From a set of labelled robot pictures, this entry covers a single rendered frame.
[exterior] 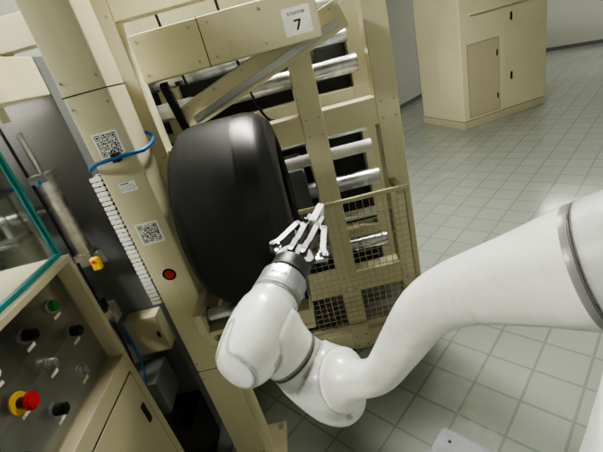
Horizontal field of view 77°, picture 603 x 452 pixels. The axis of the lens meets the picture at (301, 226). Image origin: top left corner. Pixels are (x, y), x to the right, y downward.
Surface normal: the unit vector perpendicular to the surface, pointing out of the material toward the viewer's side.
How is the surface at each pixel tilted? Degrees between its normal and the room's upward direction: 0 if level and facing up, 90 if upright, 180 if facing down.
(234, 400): 90
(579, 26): 90
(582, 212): 33
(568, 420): 0
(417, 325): 96
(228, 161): 44
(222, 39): 90
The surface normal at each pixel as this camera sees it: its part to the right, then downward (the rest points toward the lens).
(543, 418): -0.24, -0.88
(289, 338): 0.73, -0.26
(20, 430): 0.97, -0.24
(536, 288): -0.83, 0.22
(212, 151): -0.16, -0.47
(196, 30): 0.06, 0.42
